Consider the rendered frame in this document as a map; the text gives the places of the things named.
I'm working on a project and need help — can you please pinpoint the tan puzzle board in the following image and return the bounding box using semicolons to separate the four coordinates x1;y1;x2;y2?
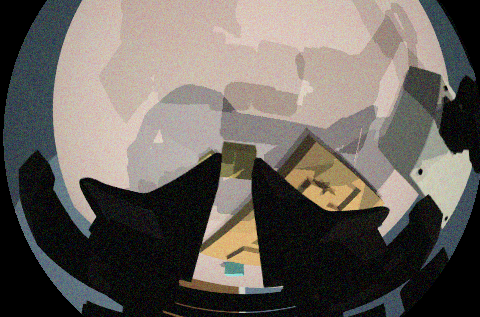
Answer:
200;134;384;266

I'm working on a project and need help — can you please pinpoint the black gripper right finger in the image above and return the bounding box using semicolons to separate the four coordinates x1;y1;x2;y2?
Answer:
251;157;391;288

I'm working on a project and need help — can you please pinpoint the teal block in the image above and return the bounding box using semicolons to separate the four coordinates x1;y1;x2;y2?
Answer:
224;261;244;277

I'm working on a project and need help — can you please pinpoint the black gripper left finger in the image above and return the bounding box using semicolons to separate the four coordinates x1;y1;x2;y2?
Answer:
79;153;223;282

